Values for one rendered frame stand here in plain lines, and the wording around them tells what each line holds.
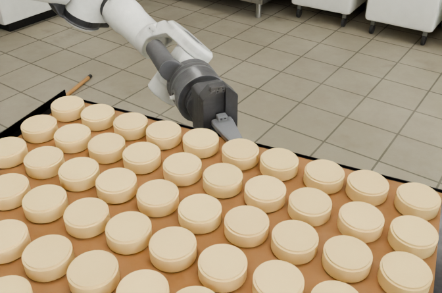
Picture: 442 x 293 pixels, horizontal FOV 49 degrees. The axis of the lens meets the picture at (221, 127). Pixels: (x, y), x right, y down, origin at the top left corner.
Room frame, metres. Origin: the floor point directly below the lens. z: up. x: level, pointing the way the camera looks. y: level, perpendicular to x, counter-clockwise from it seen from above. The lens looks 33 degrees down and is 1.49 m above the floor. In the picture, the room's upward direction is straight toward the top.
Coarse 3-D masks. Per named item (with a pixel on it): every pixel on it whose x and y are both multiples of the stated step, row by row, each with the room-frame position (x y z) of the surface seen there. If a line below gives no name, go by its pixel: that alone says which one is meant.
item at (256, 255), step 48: (48, 144) 0.57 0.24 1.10; (96, 192) 0.47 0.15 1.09; (192, 192) 0.47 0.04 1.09; (240, 192) 0.47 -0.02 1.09; (288, 192) 0.47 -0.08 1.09; (336, 192) 0.47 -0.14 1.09; (96, 240) 0.39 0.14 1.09; (384, 240) 0.39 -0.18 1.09; (48, 288) 0.32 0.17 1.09; (240, 288) 0.32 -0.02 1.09; (432, 288) 0.32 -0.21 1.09
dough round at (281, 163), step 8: (264, 152) 0.52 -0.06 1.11; (272, 152) 0.52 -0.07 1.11; (280, 152) 0.52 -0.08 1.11; (288, 152) 0.52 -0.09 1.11; (264, 160) 0.51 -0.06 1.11; (272, 160) 0.51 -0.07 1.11; (280, 160) 0.51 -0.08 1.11; (288, 160) 0.51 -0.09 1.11; (296, 160) 0.51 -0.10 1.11; (264, 168) 0.50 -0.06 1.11; (272, 168) 0.49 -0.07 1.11; (280, 168) 0.49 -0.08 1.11; (288, 168) 0.49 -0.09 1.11; (296, 168) 0.50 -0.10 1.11; (280, 176) 0.49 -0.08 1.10; (288, 176) 0.49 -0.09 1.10
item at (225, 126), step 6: (216, 114) 0.62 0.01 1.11; (222, 114) 0.62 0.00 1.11; (216, 120) 0.62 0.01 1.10; (222, 120) 0.62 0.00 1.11; (228, 120) 0.62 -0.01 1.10; (216, 126) 0.60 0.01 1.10; (222, 126) 0.60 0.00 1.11; (228, 126) 0.60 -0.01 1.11; (234, 126) 0.60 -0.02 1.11; (222, 132) 0.59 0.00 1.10; (228, 132) 0.58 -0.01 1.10; (234, 132) 0.58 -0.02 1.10; (228, 138) 0.57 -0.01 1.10; (234, 138) 0.57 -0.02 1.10
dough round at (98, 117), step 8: (96, 104) 0.65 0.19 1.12; (104, 104) 0.65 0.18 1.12; (88, 112) 0.62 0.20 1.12; (96, 112) 0.62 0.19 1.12; (104, 112) 0.62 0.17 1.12; (112, 112) 0.63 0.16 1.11; (88, 120) 0.60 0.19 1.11; (96, 120) 0.60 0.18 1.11; (104, 120) 0.61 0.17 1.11; (112, 120) 0.62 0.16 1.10; (96, 128) 0.60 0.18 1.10; (104, 128) 0.60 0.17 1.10
